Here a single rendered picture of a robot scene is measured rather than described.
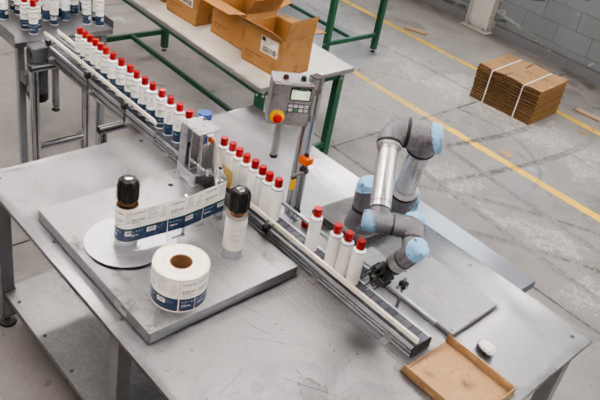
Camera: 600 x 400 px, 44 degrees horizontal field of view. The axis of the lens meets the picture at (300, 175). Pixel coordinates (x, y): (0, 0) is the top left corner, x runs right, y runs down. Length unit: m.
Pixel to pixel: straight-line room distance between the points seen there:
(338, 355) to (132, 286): 0.77
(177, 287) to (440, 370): 0.96
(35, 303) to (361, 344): 1.61
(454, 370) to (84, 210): 1.54
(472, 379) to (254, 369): 0.77
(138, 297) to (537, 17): 6.42
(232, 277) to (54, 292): 1.15
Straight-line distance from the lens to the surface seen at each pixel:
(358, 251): 2.74
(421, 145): 2.76
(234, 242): 2.80
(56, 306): 3.59
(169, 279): 2.52
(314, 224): 2.86
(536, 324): 3.07
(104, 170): 3.38
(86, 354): 3.37
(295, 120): 2.93
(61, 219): 3.00
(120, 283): 2.71
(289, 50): 4.49
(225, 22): 4.93
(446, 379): 2.68
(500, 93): 6.75
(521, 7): 8.44
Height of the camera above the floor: 2.68
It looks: 32 degrees down
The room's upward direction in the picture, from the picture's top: 11 degrees clockwise
